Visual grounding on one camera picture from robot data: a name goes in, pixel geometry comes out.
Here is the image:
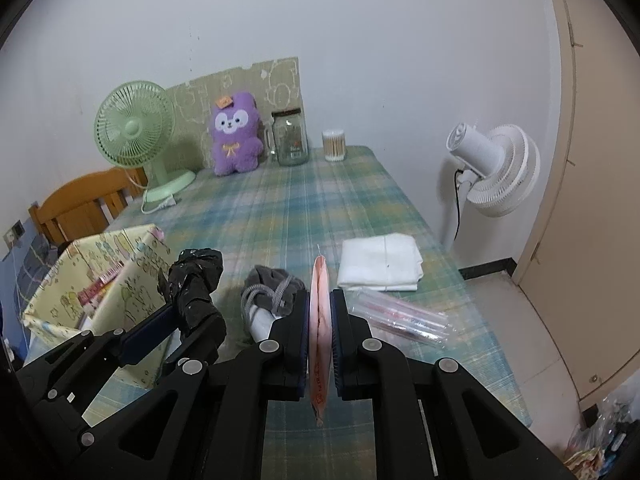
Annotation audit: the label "pink pouch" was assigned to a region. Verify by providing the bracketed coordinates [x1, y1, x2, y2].
[308, 256, 332, 426]

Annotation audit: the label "grey and white sock bundle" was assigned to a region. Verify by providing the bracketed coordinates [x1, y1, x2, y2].
[240, 264, 306, 342]

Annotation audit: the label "yellow cartoon storage box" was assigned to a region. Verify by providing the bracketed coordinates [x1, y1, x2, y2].
[22, 224, 176, 361]

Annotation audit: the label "plastic bags on floor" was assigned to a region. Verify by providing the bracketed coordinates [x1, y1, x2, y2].
[564, 385, 639, 479]

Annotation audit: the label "clear plastic pen case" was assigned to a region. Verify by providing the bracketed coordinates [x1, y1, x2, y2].
[347, 288, 454, 348]

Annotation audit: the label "plaid tablecloth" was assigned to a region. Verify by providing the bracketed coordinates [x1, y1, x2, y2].
[114, 146, 530, 479]

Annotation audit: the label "folded white towel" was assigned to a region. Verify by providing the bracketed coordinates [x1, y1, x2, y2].
[337, 233, 423, 292]

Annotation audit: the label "beige door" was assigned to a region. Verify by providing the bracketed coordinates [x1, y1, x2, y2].
[514, 0, 639, 406]

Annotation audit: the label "purple plush toy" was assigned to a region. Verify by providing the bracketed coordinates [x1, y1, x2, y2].
[209, 91, 264, 177]

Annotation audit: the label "glass mason jar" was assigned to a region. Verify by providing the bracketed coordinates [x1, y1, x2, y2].
[269, 107, 309, 167]

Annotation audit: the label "cotton swab container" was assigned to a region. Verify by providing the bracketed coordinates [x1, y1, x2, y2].
[322, 129, 346, 162]

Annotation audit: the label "white standing fan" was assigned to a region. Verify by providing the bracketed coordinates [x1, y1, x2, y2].
[438, 122, 541, 250]

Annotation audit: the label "green desk fan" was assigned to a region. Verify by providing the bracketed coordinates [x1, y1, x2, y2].
[93, 80, 195, 214]

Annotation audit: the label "beige patterned board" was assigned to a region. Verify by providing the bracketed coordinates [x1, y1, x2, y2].
[165, 56, 307, 172]

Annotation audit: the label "wall power outlet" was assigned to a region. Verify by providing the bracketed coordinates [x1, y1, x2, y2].
[3, 221, 25, 249]

